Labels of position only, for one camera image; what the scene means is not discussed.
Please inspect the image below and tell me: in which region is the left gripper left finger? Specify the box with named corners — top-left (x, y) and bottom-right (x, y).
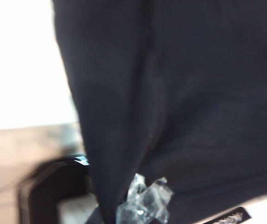
top-left (116, 174), bottom-right (148, 224)

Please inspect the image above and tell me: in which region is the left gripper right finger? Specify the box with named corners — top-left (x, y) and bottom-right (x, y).
top-left (133, 177), bottom-right (174, 224)

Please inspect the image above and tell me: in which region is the black curved housing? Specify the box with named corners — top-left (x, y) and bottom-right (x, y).
top-left (19, 153), bottom-right (97, 224)

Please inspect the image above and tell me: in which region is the black T-shirt with green logo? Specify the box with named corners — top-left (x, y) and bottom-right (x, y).
top-left (50, 0), bottom-right (267, 224)

